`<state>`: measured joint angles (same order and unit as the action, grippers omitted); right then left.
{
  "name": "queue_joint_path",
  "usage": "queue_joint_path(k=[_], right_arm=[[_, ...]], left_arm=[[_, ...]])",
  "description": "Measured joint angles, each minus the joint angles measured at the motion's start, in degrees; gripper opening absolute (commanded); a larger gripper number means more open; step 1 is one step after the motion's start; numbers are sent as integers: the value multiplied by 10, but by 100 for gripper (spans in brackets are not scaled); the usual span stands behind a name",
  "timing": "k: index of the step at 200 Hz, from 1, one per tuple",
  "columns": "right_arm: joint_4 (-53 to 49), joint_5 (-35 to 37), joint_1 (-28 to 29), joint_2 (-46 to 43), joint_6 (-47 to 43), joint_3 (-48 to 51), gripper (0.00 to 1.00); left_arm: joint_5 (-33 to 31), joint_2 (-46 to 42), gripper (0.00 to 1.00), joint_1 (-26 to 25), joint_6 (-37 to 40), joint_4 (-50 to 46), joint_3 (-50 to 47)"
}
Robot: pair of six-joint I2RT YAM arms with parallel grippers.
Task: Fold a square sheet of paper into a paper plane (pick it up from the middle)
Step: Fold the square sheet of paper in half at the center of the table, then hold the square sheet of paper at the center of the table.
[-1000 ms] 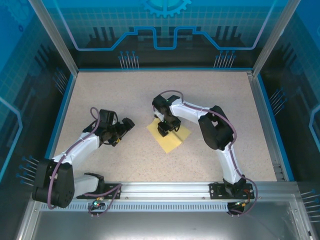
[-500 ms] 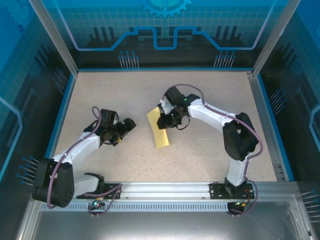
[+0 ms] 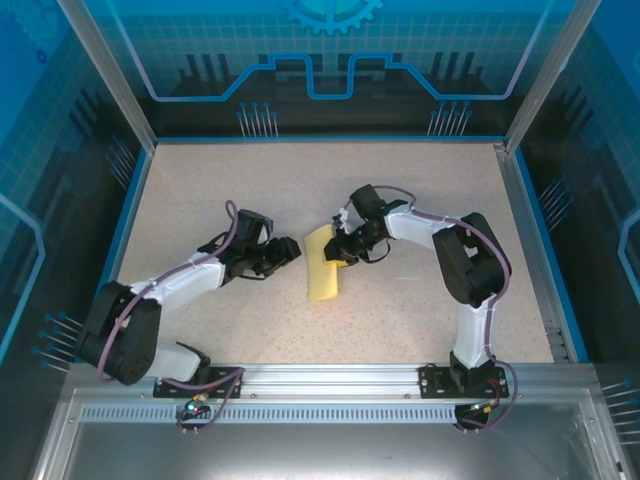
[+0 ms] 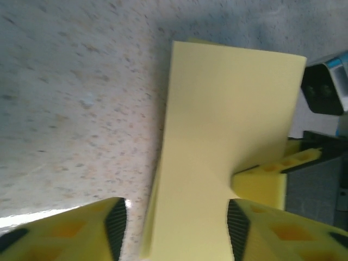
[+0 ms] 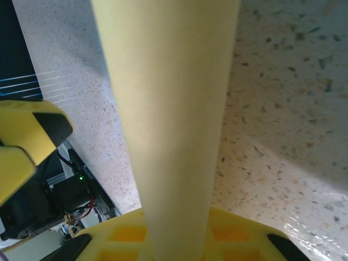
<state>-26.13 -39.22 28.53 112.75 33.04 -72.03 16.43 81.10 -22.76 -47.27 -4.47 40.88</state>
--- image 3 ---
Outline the yellow cloth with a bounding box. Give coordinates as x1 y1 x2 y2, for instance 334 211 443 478
303 223 342 303

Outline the thin black camera cable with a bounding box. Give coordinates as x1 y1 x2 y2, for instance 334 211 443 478
360 239 392 265

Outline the aluminium mounting rail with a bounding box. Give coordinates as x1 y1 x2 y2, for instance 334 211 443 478
64 362 599 401

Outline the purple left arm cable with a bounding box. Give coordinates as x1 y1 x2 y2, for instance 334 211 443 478
94 199 247 436

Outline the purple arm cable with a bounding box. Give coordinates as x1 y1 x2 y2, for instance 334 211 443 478
372 184 520 434
94 199 247 436

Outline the aluminium side rail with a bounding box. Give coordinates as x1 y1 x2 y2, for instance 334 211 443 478
492 142 576 364

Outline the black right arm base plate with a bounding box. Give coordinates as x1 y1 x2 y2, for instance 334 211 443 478
418 364 507 400

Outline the cable connector plug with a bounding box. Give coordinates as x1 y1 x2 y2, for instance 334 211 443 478
180 392 209 420
467 398 502 417

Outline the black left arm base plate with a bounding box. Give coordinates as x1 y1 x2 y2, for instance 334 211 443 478
152 366 246 400

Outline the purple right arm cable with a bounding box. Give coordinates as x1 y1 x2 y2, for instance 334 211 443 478
372 184 520 434

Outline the aluminium frame post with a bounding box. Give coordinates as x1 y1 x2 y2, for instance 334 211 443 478
54 0 159 151
502 0 604 154

